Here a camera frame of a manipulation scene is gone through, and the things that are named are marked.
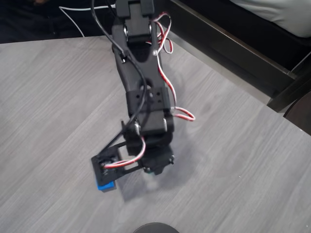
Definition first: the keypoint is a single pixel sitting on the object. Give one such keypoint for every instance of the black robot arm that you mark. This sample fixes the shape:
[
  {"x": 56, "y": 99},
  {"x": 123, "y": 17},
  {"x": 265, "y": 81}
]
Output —
[{"x": 143, "y": 68}]

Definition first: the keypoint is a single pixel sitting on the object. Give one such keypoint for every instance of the blue block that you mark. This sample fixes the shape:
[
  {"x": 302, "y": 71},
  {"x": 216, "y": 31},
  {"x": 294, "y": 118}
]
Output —
[{"x": 107, "y": 187}]

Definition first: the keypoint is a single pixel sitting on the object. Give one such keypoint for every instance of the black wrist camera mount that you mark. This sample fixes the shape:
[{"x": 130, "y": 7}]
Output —
[{"x": 107, "y": 167}]

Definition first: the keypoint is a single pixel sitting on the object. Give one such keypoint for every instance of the green block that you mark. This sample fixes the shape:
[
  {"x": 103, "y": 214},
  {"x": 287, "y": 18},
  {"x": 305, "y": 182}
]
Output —
[{"x": 151, "y": 172}]

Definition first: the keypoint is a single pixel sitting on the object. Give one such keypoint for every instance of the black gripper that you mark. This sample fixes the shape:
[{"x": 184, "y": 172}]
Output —
[{"x": 159, "y": 163}]

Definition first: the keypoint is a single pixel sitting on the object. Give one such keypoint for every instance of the white bedding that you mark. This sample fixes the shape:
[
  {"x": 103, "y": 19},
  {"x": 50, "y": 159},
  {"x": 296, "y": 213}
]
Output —
[{"x": 279, "y": 14}]

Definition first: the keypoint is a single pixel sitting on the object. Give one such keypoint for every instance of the dark round object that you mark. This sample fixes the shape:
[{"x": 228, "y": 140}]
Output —
[
  {"x": 301, "y": 114},
  {"x": 156, "y": 228}
]

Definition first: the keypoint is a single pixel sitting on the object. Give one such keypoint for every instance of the dark wooden bed frame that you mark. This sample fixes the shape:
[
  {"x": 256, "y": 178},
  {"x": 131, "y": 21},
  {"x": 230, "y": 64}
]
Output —
[{"x": 233, "y": 43}]

